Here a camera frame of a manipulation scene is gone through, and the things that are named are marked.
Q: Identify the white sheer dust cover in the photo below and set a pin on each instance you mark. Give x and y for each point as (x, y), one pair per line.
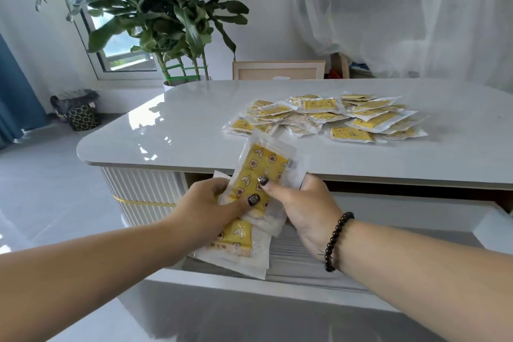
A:
(400, 13)

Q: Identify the dark patterned basket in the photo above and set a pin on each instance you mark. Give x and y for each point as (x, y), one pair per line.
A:
(82, 117)

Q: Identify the person's right forearm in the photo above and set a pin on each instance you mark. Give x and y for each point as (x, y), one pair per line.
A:
(421, 281)

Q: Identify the yellow tape strip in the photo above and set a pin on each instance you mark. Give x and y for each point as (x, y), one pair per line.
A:
(144, 202)

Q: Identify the person's right hand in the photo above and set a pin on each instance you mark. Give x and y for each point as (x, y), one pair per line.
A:
(312, 213)

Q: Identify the person's left forearm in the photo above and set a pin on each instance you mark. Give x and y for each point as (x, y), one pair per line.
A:
(80, 281)

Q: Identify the white plant pot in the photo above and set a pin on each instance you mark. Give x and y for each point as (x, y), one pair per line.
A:
(167, 86)

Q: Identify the white drawer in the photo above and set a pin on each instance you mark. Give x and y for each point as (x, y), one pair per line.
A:
(400, 213)

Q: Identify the red and black box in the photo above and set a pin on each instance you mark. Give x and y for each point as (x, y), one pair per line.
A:
(332, 73)

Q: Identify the person's left hand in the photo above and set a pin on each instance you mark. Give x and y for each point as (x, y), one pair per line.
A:
(200, 213)

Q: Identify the small white framed window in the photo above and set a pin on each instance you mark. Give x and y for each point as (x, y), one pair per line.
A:
(96, 73)

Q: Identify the brown cardboard box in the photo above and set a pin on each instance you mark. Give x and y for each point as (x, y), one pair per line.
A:
(340, 65)

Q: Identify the pile of yellow packets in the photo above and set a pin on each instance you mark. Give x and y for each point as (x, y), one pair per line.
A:
(360, 121)

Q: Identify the blue curtain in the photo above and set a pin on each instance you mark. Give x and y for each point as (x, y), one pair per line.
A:
(16, 105)

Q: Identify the wooden picture frame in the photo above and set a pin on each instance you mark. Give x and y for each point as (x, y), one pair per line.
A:
(280, 72)

